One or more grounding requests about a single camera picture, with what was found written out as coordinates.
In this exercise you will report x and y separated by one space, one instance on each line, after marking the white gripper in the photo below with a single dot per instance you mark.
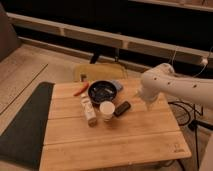
148 96

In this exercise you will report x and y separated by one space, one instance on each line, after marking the black eraser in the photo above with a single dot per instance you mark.
122 108

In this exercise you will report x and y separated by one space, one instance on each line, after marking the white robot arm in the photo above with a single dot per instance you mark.
162 78

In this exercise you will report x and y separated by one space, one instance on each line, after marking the blue cloth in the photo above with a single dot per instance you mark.
118 86

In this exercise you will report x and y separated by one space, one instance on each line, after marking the black frying pan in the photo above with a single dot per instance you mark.
101 91

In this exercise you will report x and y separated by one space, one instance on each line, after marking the small white bottle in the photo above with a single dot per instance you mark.
88 110

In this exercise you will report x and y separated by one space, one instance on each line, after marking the yellow cushioned stool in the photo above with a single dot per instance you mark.
102 71

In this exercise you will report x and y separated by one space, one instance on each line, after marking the red chili pepper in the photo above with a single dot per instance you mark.
82 89

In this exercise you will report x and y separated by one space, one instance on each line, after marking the dark green floor mat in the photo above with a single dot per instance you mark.
22 141

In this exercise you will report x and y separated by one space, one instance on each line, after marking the wooden shelf rail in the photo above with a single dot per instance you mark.
133 44

